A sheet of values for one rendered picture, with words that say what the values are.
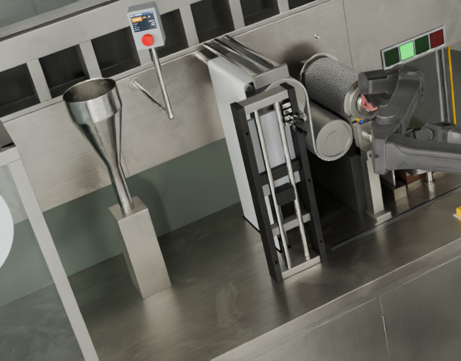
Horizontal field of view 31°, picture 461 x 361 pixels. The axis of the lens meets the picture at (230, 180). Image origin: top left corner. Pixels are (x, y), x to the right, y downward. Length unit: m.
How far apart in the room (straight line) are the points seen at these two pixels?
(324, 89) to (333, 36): 0.26
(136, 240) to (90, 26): 0.60
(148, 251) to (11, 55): 0.65
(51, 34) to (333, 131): 0.82
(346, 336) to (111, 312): 0.66
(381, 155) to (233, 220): 1.05
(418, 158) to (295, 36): 1.06
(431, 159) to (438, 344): 1.07
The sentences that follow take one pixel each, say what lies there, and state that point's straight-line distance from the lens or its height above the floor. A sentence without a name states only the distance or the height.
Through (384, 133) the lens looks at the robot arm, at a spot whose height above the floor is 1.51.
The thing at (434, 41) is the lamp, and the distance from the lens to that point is 2.92.
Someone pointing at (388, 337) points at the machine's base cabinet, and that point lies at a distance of 2.47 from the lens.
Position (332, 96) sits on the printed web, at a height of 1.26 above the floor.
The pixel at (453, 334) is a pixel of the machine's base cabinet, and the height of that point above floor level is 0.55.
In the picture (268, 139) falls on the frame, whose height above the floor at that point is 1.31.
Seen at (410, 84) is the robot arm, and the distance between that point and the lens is 2.03.
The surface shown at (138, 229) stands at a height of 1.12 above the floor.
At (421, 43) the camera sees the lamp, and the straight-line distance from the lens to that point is 2.88.
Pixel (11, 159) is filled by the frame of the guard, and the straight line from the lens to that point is 1.81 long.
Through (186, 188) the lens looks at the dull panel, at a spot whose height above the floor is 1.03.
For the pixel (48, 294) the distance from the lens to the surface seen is 1.99.
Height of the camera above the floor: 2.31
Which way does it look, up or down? 30 degrees down
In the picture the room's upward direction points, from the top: 14 degrees counter-clockwise
